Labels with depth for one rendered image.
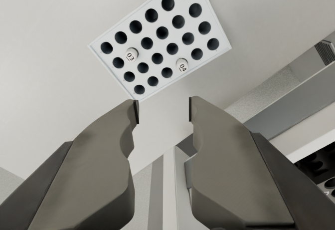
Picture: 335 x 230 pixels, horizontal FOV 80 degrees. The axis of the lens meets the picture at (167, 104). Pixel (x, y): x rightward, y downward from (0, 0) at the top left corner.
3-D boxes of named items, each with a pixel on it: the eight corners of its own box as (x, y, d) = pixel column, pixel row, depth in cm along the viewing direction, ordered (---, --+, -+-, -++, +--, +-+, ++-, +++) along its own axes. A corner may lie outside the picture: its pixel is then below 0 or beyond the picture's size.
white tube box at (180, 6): (139, 91, 27) (136, 105, 24) (96, 38, 24) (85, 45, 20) (223, 40, 24) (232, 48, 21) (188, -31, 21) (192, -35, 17)
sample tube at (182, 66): (178, 62, 25) (180, 76, 21) (172, 54, 25) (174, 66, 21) (186, 57, 25) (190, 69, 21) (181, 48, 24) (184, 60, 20)
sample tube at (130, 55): (134, 53, 24) (128, 65, 20) (128, 44, 24) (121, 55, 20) (143, 47, 24) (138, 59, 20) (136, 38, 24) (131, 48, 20)
